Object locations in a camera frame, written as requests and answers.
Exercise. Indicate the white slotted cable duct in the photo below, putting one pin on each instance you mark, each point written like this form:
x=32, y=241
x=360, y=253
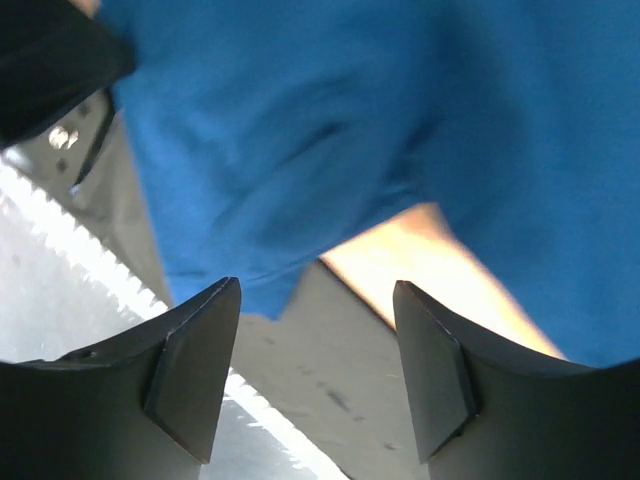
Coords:
x=61, y=291

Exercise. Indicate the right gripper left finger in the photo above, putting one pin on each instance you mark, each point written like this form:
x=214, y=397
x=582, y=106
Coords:
x=143, y=404

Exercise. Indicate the blue mickey t-shirt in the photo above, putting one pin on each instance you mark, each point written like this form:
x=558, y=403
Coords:
x=375, y=150

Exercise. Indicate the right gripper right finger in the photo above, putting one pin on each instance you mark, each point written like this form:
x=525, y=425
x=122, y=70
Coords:
x=485, y=407

